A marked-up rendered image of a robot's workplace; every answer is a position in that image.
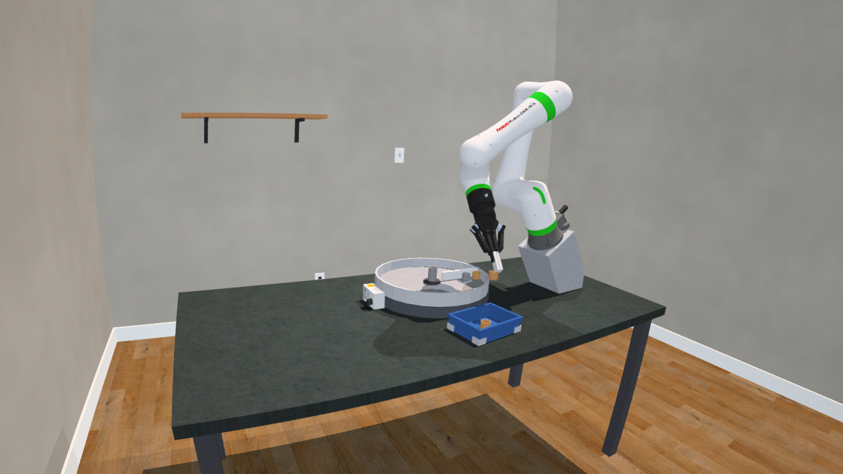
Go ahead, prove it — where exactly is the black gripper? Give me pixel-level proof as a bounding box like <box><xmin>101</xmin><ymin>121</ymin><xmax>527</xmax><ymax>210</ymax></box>
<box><xmin>470</xmin><ymin>204</ymin><xmax>506</xmax><ymax>273</ymax></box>

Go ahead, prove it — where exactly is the blue plastic crate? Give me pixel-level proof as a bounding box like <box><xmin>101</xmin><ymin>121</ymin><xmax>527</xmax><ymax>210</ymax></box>
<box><xmin>447</xmin><ymin>303</ymin><xmax>523</xmax><ymax>346</ymax></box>

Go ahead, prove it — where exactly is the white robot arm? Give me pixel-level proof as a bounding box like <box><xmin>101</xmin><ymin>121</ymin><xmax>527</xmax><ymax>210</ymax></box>
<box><xmin>459</xmin><ymin>81</ymin><xmax>572</xmax><ymax>250</ymax></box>

